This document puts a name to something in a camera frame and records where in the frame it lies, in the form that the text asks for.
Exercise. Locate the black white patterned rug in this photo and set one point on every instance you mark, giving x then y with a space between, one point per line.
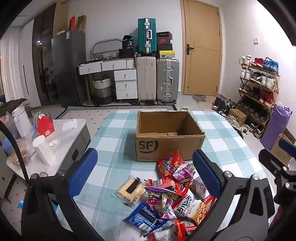
92 114

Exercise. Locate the white marble side table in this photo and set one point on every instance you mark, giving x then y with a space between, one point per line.
67 139

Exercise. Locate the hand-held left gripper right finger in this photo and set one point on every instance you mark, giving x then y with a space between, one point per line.
207 173

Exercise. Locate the brown cardboard box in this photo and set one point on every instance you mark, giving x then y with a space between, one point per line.
161 148

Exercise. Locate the grey beige doormat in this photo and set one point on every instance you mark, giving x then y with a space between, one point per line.
202 99

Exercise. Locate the black paper bag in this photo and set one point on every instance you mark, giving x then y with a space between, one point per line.
127 42

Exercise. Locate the white cup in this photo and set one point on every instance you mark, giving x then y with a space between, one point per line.
41 146

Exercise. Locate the red snack packet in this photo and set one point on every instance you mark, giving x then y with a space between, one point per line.
185 229
172 185

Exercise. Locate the wooden door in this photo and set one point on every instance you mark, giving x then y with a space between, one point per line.
201 30

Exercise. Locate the silver suitcase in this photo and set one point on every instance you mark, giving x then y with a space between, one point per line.
167 81

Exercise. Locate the yellow cracker packet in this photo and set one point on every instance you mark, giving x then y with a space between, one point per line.
126 191

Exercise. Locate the white curtain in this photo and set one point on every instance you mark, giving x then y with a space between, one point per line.
8 69

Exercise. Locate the clear snack jar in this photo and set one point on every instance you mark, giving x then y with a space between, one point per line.
22 154

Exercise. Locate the red black shoe box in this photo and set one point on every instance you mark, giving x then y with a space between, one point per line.
164 41

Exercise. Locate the red paper bag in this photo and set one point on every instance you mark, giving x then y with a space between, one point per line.
72 22

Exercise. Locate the white pink snack packet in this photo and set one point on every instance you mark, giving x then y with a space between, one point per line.
196 185

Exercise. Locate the wooden shoe rack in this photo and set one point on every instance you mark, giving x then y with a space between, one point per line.
276 84

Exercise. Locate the small cardboard box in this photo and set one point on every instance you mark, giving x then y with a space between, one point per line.
238 115

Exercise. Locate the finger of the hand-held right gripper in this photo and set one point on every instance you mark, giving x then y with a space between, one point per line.
288 145
268 158

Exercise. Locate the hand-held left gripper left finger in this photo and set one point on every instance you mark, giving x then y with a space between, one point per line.
83 170

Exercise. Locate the drink can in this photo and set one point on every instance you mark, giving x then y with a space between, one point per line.
42 115

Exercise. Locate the cat printed cardboard box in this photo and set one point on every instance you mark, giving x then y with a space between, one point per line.
281 151

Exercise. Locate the white kettle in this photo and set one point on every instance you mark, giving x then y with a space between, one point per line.
22 122

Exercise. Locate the blue cookie packet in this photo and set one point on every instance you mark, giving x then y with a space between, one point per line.
141 217

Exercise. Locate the blue checked tablecloth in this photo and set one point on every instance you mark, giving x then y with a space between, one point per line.
111 148

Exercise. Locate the purple gift bag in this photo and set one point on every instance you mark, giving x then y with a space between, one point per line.
276 125

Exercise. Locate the grey white laundry basket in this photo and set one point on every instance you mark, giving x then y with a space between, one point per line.
101 91

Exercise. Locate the dark grey refrigerator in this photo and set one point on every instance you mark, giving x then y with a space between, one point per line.
69 69

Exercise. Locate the small purple grape packet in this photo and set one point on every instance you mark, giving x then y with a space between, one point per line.
183 173

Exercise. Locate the arched mirror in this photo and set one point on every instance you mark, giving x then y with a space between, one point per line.
106 45

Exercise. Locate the large purple gummy packet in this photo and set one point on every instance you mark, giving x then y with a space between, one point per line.
160 201

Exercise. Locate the beige suitcase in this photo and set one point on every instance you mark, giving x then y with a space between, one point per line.
145 80

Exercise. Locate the flat cardboard sheet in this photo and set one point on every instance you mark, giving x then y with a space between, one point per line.
60 18

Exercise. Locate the white drawer desk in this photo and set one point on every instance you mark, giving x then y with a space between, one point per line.
126 83

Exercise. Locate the tall black cabinet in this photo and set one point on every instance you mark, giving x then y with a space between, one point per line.
42 69

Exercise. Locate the teal suitcase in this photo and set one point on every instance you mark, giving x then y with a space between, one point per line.
144 37

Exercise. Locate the white paper sheet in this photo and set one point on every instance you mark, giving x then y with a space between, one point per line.
69 125

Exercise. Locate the beige slipper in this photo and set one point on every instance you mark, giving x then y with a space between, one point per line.
184 109

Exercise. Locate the dark cloth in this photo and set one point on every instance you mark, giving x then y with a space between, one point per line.
12 105

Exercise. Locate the white wardrobe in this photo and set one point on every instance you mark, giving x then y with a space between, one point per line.
29 69

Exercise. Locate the pile of shoes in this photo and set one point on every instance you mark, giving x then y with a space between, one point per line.
222 109

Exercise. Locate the brown paper bag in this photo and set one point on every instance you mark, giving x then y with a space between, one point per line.
81 23

